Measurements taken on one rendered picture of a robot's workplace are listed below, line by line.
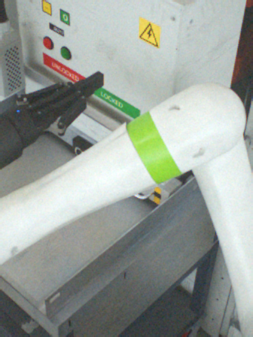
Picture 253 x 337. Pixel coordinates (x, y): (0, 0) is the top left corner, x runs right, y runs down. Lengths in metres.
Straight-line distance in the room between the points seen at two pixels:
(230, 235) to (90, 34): 0.54
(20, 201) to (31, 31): 0.64
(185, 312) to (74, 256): 0.81
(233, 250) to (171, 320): 0.99
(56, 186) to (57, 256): 0.44
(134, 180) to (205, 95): 0.17
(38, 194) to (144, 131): 0.20
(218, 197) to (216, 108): 0.24
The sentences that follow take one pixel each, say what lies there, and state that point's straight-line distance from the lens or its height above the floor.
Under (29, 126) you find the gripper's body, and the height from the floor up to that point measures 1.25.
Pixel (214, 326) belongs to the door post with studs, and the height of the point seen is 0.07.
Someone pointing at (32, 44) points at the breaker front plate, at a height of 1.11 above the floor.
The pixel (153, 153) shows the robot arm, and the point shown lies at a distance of 0.97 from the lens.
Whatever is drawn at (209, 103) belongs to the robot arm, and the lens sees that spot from 0.97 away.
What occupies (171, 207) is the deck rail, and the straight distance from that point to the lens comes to 1.50.
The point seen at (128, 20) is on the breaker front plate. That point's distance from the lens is 1.30.
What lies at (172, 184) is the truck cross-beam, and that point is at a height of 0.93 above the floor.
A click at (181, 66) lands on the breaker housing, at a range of 1.27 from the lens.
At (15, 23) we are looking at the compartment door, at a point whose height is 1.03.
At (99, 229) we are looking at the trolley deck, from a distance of 1.48.
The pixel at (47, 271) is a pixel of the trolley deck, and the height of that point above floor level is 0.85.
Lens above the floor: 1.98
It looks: 44 degrees down
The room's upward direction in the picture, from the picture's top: 3 degrees clockwise
